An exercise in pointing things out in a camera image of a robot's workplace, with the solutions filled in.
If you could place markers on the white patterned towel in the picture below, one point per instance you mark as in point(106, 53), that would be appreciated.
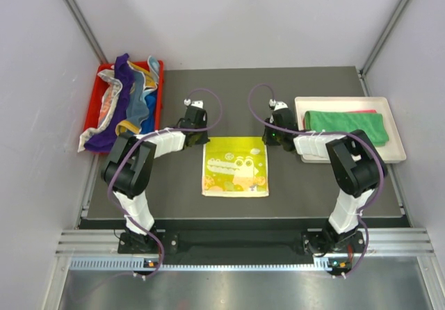
point(102, 103)

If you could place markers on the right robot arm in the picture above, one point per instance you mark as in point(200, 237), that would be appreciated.
point(356, 164)

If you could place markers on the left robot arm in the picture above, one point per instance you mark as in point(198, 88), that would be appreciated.
point(129, 164)

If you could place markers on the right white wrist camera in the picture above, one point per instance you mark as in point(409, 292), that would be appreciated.
point(276, 105)

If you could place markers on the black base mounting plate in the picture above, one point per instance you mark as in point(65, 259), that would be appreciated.
point(256, 241)

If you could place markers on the yellow patterned towel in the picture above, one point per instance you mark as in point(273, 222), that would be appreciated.
point(235, 167)

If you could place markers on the grey blue towel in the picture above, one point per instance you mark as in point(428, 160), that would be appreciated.
point(137, 110)

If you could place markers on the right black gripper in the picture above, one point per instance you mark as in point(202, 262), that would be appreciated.
point(266, 137)

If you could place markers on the white plastic tray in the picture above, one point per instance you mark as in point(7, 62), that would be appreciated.
point(392, 152)

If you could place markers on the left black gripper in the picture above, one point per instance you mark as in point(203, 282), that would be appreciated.
point(204, 139)

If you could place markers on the green towel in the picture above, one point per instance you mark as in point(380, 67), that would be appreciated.
point(371, 123)

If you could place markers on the red plastic bin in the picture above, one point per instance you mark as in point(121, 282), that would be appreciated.
point(153, 70)

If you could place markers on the aluminium frame rail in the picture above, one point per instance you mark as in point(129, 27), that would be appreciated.
point(98, 250)

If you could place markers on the pink towel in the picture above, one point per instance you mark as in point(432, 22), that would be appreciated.
point(365, 111)

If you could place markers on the purple towel front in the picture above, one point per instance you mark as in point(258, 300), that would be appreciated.
point(103, 142)

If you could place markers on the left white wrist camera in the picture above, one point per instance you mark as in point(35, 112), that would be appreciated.
point(193, 104)

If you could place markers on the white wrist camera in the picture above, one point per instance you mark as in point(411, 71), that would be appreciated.
point(193, 104)
point(276, 105)

